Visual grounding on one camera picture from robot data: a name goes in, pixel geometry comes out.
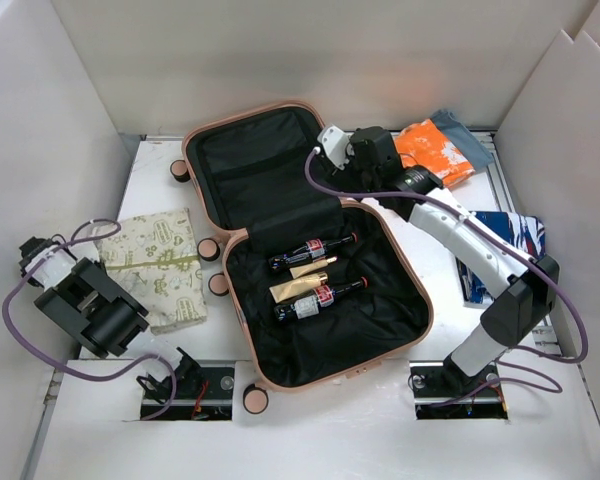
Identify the grey folded cloth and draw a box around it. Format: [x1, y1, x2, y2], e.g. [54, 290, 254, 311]
[430, 109, 494, 171]

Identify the cola bottle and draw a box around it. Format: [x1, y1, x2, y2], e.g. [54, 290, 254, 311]
[274, 277, 368, 323]
[268, 232, 358, 272]

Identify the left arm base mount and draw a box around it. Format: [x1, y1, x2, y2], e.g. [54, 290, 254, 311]
[136, 361, 235, 421]

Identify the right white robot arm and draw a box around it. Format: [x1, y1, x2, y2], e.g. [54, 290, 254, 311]
[321, 166, 559, 394]

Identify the cream green printed cloth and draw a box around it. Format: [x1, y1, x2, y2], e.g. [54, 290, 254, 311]
[96, 208, 207, 335]

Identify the large gold cosmetic tube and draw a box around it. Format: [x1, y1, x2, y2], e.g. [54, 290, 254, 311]
[269, 272, 328, 303]

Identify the orange white folded cloth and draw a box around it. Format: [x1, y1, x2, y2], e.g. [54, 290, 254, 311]
[394, 119, 475, 188]

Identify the small gold cosmetic tube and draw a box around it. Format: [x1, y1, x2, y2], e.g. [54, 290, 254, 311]
[290, 256, 338, 279]

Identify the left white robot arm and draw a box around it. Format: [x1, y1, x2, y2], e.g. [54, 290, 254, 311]
[19, 108, 429, 402]

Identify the blue white red cloth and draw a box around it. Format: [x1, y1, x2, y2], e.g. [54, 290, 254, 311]
[456, 211, 546, 307]

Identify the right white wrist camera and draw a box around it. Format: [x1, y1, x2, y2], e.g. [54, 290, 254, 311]
[317, 125, 350, 170]

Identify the front cola bottle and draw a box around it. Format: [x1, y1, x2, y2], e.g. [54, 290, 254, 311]
[274, 277, 368, 323]

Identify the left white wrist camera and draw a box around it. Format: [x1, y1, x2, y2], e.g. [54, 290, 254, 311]
[82, 222, 116, 242]

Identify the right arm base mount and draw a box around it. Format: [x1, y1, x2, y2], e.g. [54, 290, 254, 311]
[407, 361, 508, 420]

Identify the rear cola bottle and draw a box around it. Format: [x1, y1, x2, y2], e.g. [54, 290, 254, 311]
[268, 232, 358, 272]

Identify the pink hard-shell suitcase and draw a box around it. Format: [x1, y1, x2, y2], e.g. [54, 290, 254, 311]
[182, 102, 433, 414]

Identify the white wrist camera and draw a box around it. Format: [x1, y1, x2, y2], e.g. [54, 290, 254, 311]
[82, 222, 116, 242]
[317, 125, 350, 170]

